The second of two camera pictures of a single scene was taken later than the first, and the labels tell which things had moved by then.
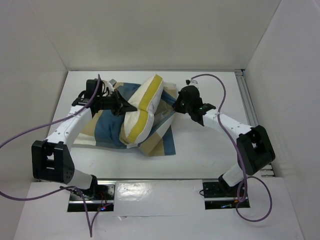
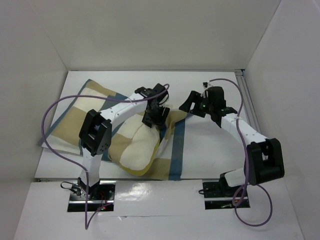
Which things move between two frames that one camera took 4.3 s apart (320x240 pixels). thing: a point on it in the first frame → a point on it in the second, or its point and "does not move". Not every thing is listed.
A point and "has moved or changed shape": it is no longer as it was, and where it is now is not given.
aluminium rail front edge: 157,179 does not move
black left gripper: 121,106 → 146,120
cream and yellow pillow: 136,126 has moved or changed shape
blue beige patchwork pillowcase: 104,130 → 64,132
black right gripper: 180,102 → 198,104
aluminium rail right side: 269,171 does not move
